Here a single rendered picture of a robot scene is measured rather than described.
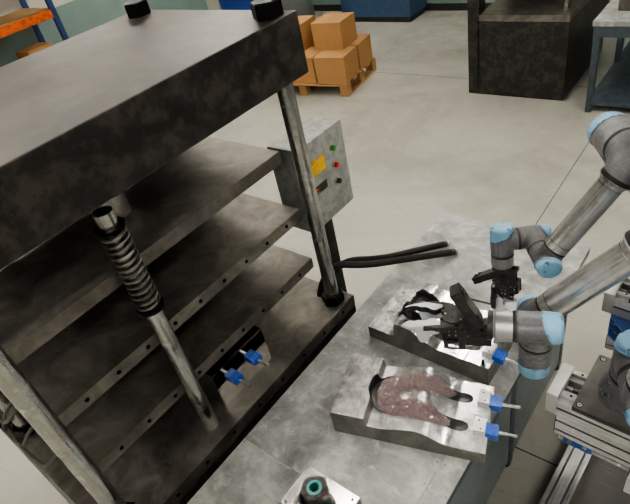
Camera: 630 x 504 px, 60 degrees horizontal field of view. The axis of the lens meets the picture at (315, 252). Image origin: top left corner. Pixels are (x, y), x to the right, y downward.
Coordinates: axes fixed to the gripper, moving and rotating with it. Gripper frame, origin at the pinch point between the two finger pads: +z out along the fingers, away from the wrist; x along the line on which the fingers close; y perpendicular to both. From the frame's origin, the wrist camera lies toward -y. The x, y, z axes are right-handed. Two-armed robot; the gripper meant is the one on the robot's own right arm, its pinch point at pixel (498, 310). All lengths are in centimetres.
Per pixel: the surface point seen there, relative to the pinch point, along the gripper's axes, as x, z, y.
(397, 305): -6.5, 5.5, -39.9
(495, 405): -32.4, 12.4, 12.5
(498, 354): -15.5, 6.4, 6.4
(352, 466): -71, 20, -19
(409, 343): -21.5, 8.9, -25.8
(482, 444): -46, 15, 14
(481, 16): 368, -39, -173
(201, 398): -86, 1, -70
